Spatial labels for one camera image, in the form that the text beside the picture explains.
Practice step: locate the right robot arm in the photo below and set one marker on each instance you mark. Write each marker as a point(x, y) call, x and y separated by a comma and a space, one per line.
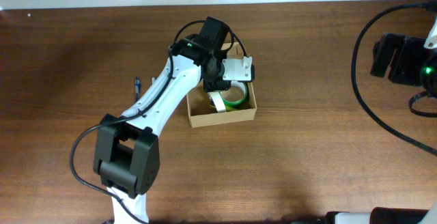
point(382, 215)

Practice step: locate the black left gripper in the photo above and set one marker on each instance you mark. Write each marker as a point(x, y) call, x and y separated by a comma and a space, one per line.
point(214, 85)

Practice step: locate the cardboard box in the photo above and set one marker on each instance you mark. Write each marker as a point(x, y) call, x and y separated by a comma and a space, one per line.
point(200, 114)

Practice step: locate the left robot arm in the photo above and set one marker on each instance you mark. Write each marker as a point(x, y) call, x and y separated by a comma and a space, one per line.
point(127, 157)

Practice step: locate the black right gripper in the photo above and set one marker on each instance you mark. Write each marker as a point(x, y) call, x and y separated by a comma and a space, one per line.
point(381, 54)

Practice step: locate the blue pen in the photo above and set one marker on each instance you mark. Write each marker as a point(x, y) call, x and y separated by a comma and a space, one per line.
point(137, 86)

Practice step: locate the yellow highlighter marker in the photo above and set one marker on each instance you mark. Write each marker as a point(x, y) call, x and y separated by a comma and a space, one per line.
point(223, 108)

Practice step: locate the white masking tape roll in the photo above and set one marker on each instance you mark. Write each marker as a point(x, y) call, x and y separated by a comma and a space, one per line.
point(216, 99)

